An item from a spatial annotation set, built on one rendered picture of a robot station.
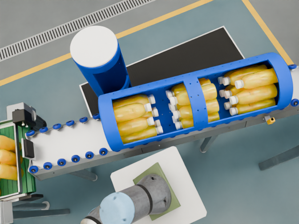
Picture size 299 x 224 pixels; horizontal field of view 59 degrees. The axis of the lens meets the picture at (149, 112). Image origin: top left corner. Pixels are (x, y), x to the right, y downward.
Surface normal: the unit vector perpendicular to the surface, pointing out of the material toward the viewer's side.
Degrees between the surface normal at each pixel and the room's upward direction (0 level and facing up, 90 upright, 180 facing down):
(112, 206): 37
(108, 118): 12
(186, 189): 0
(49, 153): 0
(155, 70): 0
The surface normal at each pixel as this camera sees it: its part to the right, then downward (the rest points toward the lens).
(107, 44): -0.07, -0.33
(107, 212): -0.59, 0.01
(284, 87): 0.08, 0.27
